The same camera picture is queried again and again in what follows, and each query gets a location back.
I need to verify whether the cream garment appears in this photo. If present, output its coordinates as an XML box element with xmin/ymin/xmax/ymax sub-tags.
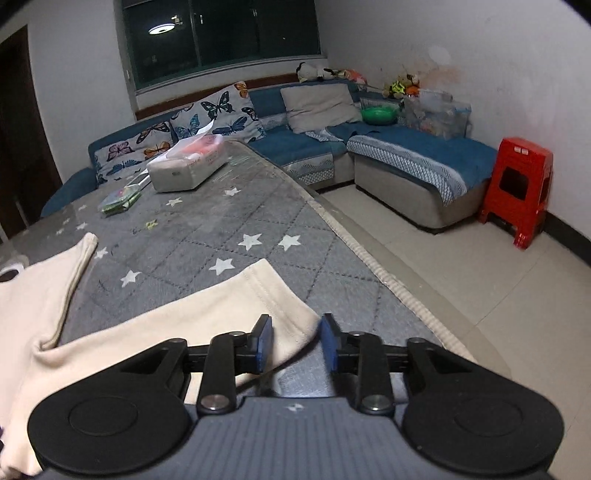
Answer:
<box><xmin>0</xmin><ymin>232</ymin><xmax>322</xmax><ymax>479</ymax></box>

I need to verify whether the blue corner sofa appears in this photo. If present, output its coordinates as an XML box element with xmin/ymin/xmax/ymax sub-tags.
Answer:
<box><xmin>40</xmin><ymin>76</ymin><xmax>500</xmax><ymax>232</ymax></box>

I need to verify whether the clear bag of toys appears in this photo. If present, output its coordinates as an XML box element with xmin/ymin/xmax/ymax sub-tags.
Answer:
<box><xmin>100</xmin><ymin>184</ymin><xmax>142</xmax><ymax>216</ymax></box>

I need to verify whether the large clear storage bin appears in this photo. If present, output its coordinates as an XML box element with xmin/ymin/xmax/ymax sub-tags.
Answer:
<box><xmin>403</xmin><ymin>89</ymin><xmax>472</xmax><ymax>140</ymax></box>

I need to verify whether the green plastic basin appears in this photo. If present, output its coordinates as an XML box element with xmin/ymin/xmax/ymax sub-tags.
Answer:
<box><xmin>361</xmin><ymin>106</ymin><xmax>398</xmax><ymax>126</ymax></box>

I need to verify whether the plain grey cushion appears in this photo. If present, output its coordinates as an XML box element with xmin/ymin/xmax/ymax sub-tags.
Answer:
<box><xmin>280</xmin><ymin>82</ymin><xmax>363</xmax><ymax>135</ymax></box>

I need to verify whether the dark window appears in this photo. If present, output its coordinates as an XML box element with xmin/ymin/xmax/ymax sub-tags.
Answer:
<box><xmin>120</xmin><ymin>0</ymin><xmax>322</xmax><ymax>96</ymax></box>

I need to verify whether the pink tissue packet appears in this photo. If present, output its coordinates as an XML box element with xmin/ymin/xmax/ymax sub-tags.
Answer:
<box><xmin>152</xmin><ymin>134</ymin><xmax>227</xmax><ymax>165</ymax></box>

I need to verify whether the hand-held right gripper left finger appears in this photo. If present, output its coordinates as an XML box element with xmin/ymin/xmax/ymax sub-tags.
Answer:
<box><xmin>119</xmin><ymin>315</ymin><xmax>274</xmax><ymax>415</ymax></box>

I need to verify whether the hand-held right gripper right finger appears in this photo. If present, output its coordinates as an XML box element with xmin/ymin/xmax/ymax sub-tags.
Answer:
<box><xmin>320</xmin><ymin>313</ymin><xmax>472</xmax><ymax>415</ymax></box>

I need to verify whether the square butterfly print cushion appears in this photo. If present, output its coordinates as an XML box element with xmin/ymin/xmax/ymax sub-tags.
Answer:
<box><xmin>169</xmin><ymin>82</ymin><xmax>267</xmax><ymax>144</ymax></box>

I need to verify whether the dark wooden door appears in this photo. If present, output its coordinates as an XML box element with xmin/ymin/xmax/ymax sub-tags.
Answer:
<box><xmin>0</xmin><ymin>25</ymin><xmax>64</xmax><ymax>241</ymax></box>

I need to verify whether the wide butterfly print cushion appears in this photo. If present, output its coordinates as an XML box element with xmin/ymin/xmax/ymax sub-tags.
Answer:
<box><xmin>94</xmin><ymin>120</ymin><xmax>174</xmax><ymax>186</ymax></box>

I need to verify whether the white paper sheet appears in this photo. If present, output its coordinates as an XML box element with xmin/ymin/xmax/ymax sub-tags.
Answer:
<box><xmin>184</xmin><ymin>120</ymin><xmax>214</xmax><ymax>140</ymax></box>

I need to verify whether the patterned grey sofa cover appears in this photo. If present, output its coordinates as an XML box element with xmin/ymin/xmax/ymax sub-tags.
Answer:
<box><xmin>346</xmin><ymin>136</ymin><xmax>467</xmax><ymax>206</ymax></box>

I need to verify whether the white storage box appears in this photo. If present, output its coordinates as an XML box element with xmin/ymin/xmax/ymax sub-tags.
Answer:
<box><xmin>146</xmin><ymin>147</ymin><xmax>228</xmax><ymax>193</ymax></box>

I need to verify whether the grey star-print table mat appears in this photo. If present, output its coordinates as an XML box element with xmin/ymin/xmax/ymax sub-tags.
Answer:
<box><xmin>0</xmin><ymin>140</ymin><xmax>509</xmax><ymax>398</ymax></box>

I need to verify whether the yellow orange plush toy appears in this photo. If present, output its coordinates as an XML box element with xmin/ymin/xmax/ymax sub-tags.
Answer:
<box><xmin>383</xmin><ymin>73</ymin><xmax>422</xmax><ymax>99</ymax></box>

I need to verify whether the red plastic stool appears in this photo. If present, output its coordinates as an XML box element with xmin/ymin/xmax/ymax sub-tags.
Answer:
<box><xmin>478</xmin><ymin>137</ymin><xmax>554</xmax><ymax>250</ymax></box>

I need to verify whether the black and white plush toy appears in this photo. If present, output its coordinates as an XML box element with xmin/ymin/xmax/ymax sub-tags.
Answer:
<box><xmin>296</xmin><ymin>62</ymin><xmax>337</xmax><ymax>84</ymax></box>

